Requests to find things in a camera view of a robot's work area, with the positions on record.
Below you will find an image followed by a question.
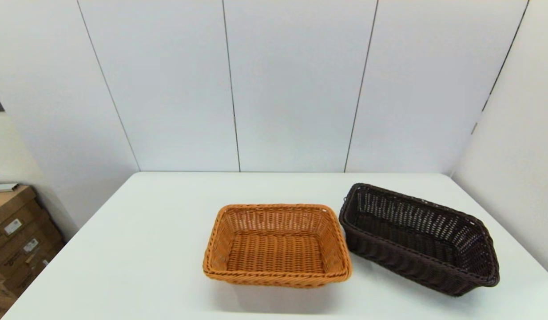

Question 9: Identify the orange wicker basket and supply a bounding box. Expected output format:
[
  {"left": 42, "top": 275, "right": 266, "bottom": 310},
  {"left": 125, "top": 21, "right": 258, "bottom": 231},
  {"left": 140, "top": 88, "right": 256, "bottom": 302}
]
[{"left": 203, "top": 204, "right": 353, "bottom": 288}]

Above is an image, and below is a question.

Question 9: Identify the dark brown wicker basket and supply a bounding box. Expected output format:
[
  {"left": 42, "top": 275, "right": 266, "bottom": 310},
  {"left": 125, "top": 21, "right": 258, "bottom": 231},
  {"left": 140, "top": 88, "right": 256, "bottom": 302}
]
[{"left": 338, "top": 183, "right": 500, "bottom": 297}]

